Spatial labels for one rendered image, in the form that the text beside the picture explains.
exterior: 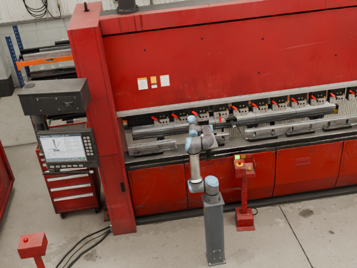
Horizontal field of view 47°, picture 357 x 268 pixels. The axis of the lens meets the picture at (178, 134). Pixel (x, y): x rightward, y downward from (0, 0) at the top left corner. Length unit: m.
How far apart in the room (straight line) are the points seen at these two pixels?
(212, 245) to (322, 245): 1.16
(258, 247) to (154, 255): 1.07
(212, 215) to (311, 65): 1.71
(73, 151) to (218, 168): 1.60
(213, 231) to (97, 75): 1.76
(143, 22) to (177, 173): 1.58
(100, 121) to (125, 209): 1.08
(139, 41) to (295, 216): 2.54
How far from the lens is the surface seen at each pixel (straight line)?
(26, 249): 3.71
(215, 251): 4.12
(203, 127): 3.78
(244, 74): 4.00
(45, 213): 5.24
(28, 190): 5.70
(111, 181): 4.19
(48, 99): 3.34
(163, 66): 3.82
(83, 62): 3.59
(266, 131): 4.40
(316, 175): 4.80
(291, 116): 4.73
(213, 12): 3.72
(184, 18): 3.69
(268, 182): 4.63
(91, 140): 3.40
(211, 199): 3.69
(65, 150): 3.53
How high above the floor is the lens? 3.24
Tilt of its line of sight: 32 degrees down
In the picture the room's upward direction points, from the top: 6 degrees counter-clockwise
